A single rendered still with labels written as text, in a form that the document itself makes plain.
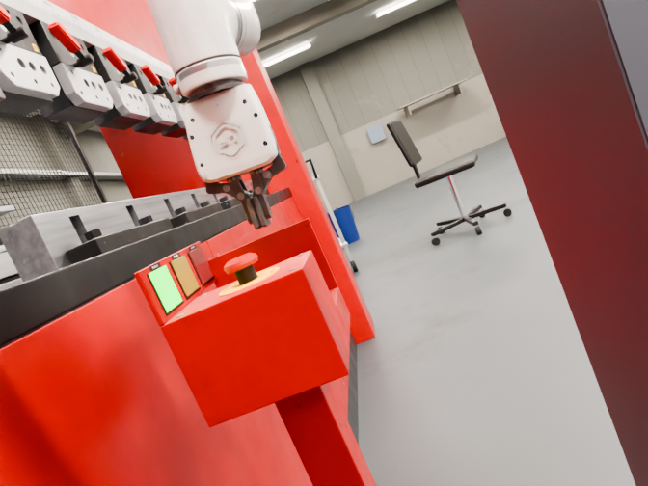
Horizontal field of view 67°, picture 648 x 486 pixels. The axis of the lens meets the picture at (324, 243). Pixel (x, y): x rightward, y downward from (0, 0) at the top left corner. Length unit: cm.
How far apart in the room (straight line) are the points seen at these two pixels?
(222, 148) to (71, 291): 23
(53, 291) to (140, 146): 208
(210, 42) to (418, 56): 1203
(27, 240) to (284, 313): 46
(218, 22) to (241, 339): 36
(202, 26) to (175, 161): 196
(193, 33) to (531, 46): 38
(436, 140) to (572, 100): 1204
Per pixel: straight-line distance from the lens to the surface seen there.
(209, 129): 61
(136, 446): 61
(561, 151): 40
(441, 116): 1247
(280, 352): 51
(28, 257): 84
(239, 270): 53
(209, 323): 51
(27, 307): 54
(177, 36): 63
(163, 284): 55
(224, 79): 62
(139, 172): 263
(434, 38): 1278
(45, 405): 52
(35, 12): 116
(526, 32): 39
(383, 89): 1231
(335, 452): 64
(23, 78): 97
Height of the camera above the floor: 85
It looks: 7 degrees down
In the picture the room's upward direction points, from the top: 23 degrees counter-clockwise
